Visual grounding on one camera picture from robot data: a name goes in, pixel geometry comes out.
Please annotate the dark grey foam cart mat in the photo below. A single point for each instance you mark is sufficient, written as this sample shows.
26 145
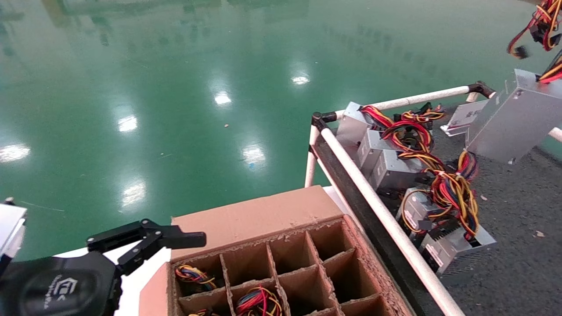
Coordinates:
518 206

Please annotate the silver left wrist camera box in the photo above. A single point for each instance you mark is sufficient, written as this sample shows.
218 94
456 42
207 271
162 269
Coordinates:
11 228

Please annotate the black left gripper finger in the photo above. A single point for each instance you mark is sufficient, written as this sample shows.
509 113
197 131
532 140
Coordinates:
184 239

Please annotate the brown cardboard box with dividers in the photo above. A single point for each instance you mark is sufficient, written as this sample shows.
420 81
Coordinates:
254 215

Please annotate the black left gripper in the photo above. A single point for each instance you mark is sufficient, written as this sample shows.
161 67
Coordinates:
57 285

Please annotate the white acrylic label sign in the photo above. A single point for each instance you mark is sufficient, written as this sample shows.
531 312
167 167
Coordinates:
463 118

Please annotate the white pipe cart frame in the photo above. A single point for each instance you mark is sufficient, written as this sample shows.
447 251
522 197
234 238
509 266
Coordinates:
351 169

